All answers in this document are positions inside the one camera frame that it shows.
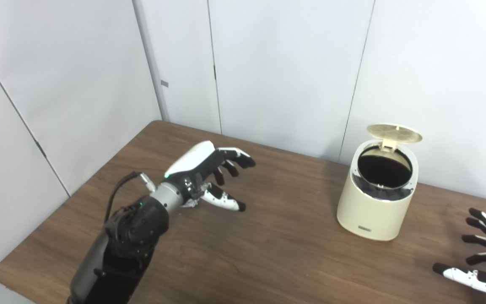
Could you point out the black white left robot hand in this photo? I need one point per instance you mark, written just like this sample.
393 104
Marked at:
194 162

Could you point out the white paper ball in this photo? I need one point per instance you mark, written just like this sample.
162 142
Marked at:
190 204

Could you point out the cream-colored cylindrical bin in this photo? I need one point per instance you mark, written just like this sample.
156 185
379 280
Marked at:
369 215

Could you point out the cream round bin lid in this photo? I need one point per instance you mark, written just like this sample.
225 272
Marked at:
395 131

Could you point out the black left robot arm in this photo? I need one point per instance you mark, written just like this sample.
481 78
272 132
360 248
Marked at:
129 236

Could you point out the gray wall corner post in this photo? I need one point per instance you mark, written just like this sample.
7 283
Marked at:
150 59

